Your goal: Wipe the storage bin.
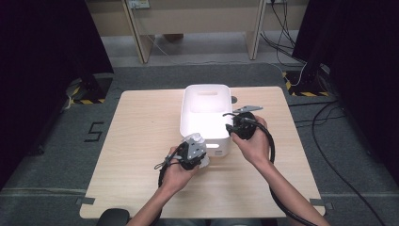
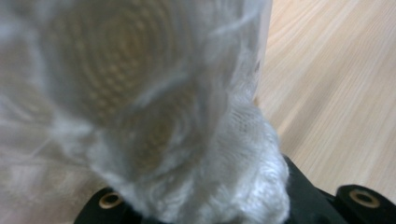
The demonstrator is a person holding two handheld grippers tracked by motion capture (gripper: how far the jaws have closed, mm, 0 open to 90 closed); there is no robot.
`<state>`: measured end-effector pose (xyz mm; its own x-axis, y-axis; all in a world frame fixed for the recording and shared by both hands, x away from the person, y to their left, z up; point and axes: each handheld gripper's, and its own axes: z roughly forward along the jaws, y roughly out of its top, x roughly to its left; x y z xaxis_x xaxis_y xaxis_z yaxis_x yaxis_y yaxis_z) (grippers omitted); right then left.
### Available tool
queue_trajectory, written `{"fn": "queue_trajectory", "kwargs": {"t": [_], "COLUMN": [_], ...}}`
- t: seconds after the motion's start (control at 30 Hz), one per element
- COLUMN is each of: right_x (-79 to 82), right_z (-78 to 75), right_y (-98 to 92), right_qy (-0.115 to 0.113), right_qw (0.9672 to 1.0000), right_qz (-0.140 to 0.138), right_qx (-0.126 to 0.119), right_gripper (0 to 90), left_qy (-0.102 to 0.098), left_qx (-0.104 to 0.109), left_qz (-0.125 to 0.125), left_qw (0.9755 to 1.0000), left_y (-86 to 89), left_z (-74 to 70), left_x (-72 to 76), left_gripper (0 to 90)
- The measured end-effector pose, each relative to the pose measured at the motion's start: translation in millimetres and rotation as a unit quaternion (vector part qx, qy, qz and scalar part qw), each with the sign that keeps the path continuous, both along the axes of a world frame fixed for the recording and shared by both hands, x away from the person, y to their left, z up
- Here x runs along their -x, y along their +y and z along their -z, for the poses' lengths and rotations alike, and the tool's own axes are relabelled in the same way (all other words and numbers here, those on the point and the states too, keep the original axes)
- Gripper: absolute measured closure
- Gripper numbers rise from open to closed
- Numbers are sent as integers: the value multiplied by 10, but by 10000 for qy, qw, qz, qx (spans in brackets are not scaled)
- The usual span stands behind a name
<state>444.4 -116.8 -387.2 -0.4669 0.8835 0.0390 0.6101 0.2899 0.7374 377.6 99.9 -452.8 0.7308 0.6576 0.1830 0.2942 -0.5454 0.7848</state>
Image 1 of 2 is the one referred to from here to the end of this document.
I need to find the person's right hand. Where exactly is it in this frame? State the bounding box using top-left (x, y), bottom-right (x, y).
top-left (230, 115), bottom-right (276, 168)

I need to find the beige wooden desk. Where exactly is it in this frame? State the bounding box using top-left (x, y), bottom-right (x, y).
top-left (85, 0), bottom-right (310, 65)

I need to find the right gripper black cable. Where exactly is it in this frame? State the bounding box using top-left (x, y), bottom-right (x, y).
top-left (240, 116), bottom-right (318, 226)

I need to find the black chair part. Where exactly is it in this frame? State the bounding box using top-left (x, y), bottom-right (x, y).
top-left (96, 208), bottom-right (130, 226)

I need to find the white wall socket strip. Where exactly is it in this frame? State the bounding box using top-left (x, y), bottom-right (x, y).
top-left (127, 0), bottom-right (151, 9)

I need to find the white plastic storage bin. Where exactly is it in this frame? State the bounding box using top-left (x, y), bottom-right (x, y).
top-left (179, 84), bottom-right (233, 158)

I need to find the short white cable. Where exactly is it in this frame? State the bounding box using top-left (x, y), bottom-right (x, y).
top-left (295, 61), bottom-right (308, 88)

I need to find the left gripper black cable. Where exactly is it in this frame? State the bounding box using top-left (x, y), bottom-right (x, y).
top-left (153, 142), bottom-right (189, 226)

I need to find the grey tape piece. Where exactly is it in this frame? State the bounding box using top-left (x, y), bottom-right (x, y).
top-left (310, 198), bottom-right (334, 211)
top-left (74, 197), bottom-right (96, 206)

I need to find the black stand base striped tape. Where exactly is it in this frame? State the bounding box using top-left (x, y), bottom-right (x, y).
top-left (281, 70), bottom-right (330, 98)
top-left (65, 73), bottom-right (114, 106)

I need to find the dark curtain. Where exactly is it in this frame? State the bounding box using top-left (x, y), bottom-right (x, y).
top-left (293, 0), bottom-right (399, 177)
top-left (0, 0), bottom-right (115, 189)

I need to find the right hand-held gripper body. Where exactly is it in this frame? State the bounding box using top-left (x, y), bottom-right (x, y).
top-left (222, 105), bottom-right (263, 141)

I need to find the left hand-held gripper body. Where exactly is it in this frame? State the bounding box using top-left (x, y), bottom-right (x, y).
top-left (176, 139), bottom-right (208, 171)

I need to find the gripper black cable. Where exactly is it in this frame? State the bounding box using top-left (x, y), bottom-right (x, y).
top-left (153, 142), bottom-right (189, 226)
top-left (240, 116), bottom-right (318, 226)

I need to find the long black floor cable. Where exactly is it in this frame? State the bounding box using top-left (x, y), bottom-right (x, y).
top-left (311, 100), bottom-right (388, 226)

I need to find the person's left hand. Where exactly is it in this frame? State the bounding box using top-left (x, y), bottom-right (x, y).
top-left (159, 146), bottom-right (200, 194)

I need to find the black cable bundle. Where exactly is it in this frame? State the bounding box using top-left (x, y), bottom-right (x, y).
top-left (259, 0), bottom-right (308, 68)

